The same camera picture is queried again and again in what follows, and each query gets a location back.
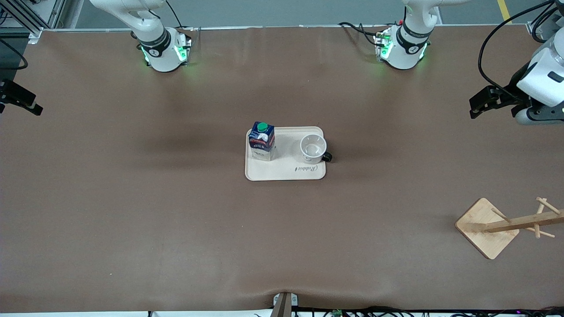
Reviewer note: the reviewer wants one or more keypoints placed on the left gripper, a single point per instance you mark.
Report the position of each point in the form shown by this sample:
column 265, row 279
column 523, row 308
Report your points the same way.
column 510, row 93

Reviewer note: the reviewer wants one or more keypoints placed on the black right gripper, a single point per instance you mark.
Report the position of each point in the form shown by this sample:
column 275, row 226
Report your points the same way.
column 9, row 93

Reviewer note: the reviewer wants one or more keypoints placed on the blue milk carton green cap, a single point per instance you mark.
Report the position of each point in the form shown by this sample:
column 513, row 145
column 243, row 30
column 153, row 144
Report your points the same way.
column 262, row 143

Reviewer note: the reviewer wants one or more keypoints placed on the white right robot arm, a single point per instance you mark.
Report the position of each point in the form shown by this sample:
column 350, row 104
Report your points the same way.
column 161, row 57

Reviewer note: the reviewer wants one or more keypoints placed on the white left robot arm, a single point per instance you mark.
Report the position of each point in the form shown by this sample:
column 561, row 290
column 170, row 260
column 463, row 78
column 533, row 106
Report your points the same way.
column 403, row 57

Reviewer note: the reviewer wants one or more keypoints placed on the cream tray with bear print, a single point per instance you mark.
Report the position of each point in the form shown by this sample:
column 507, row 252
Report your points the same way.
column 286, row 172

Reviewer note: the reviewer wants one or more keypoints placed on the wooden mug tree stand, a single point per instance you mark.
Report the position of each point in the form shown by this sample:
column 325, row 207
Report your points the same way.
column 484, row 237

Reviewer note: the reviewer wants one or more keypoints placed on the aluminium extrusion frame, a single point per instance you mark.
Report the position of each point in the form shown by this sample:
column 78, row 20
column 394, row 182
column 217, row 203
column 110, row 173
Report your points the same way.
column 26, row 17
column 531, row 27

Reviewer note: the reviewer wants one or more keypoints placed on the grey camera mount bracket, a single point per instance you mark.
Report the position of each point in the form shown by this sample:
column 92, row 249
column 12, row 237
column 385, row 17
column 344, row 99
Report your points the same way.
column 284, row 306

